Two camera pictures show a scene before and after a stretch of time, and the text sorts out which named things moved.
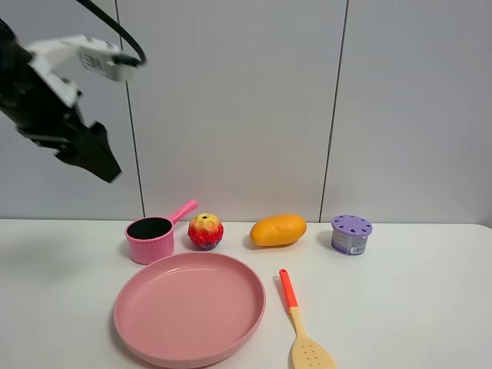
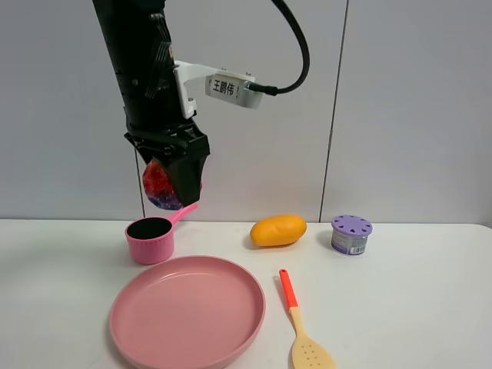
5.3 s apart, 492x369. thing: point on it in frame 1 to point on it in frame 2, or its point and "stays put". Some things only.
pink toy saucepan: [151, 239] stays put
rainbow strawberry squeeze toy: [205, 231] to [158, 187]
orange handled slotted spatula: [307, 353] stays put
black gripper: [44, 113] to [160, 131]
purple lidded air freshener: [350, 234] stays put
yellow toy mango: [277, 231] stays put
